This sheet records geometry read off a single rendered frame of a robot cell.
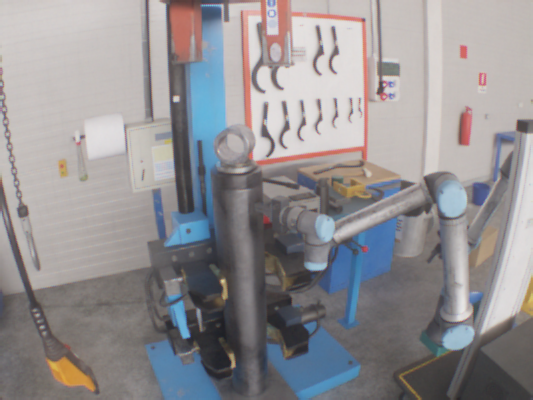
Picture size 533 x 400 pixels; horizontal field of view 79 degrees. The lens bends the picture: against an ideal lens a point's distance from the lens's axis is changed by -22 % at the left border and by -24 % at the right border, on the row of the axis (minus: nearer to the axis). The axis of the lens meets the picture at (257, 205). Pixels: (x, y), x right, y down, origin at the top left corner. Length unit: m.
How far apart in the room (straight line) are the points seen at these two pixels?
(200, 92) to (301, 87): 2.18
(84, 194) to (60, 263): 0.75
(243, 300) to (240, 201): 0.48
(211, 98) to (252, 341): 1.22
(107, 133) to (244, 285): 1.16
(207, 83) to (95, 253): 2.35
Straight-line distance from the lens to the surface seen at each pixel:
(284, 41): 1.53
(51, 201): 3.70
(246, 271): 1.79
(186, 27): 1.64
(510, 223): 1.65
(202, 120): 2.01
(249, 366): 2.17
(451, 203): 1.39
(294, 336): 2.19
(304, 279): 1.93
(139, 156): 2.41
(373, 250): 3.55
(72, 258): 3.92
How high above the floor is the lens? 1.96
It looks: 22 degrees down
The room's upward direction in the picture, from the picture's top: 2 degrees counter-clockwise
